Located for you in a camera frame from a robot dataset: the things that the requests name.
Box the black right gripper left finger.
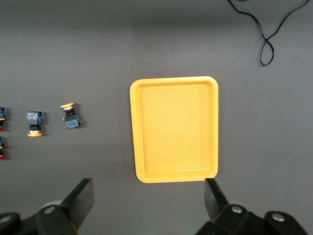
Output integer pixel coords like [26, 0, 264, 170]
[35, 178, 94, 235]

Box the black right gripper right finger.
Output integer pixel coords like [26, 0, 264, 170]
[195, 179, 266, 235]

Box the yellow push button switch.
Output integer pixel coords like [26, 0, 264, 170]
[60, 102, 81, 130]
[26, 111, 45, 137]

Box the yellow plastic tray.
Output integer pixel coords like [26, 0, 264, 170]
[129, 76, 220, 184]

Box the dark grey table mat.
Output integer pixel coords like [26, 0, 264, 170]
[0, 0, 313, 235]

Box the red push button switch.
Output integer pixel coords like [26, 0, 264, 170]
[0, 136, 7, 161]
[0, 107, 7, 132]

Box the thin black loose cable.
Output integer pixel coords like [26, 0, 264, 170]
[226, 0, 310, 67]

